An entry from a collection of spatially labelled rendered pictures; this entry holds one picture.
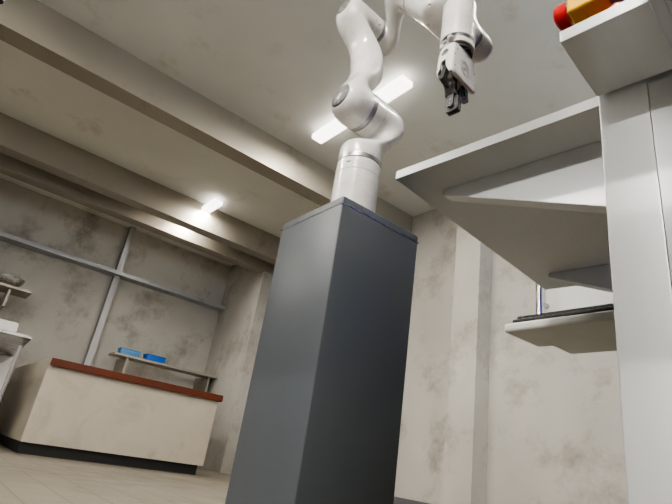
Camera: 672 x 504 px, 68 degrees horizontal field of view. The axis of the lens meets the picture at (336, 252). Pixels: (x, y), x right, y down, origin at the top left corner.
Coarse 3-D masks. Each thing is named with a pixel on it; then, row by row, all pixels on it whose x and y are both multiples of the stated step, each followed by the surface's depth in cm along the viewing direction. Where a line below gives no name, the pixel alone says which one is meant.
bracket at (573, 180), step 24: (600, 144) 83; (528, 168) 92; (552, 168) 88; (576, 168) 85; (600, 168) 82; (456, 192) 102; (480, 192) 97; (504, 192) 93; (528, 192) 90; (552, 192) 86; (576, 192) 83; (600, 192) 80
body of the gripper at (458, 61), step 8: (448, 48) 118; (456, 48) 117; (464, 48) 120; (440, 56) 119; (448, 56) 116; (456, 56) 116; (464, 56) 119; (440, 64) 117; (448, 64) 115; (456, 64) 115; (464, 64) 118; (472, 64) 122; (440, 72) 119; (456, 72) 114; (464, 72) 117; (472, 72) 120; (464, 80) 116; (472, 80) 120; (472, 88) 119
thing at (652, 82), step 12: (648, 84) 70; (660, 84) 69; (660, 96) 68; (660, 108) 68; (660, 120) 67; (660, 132) 67; (660, 144) 66; (660, 156) 65; (660, 168) 65; (660, 180) 64
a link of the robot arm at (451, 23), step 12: (456, 0) 124; (468, 0) 124; (444, 12) 126; (456, 12) 122; (468, 12) 122; (444, 24) 124; (456, 24) 121; (468, 24) 121; (444, 36) 122; (480, 36) 125
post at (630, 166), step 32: (608, 96) 74; (640, 96) 71; (608, 128) 72; (640, 128) 69; (608, 160) 70; (640, 160) 67; (608, 192) 69; (640, 192) 65; (608, 224) 67; (640, 224) 64; (640, 256) 62; (640, 288) 61; (640, 320) 60; (640, 352) 58; (640, 384) 57; (640, 416) 56; (640, 448) 55; (640, 480) 54
